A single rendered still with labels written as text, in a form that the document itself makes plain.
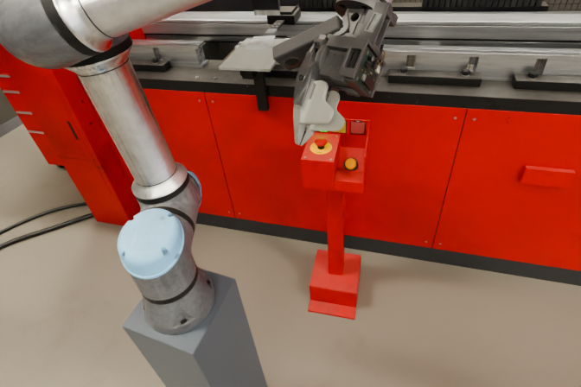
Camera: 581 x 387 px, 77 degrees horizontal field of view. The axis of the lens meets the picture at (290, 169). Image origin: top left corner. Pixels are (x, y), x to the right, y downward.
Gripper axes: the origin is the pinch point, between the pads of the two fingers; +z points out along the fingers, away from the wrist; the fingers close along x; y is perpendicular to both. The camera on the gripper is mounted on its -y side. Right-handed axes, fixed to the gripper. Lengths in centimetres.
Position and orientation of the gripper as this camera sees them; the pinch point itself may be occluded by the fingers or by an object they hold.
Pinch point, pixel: (297, 135)
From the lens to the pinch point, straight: 53.0
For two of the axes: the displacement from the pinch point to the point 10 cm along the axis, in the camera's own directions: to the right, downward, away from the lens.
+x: 5.3, 2.0, 8.2
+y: 7.7, 3.1, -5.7
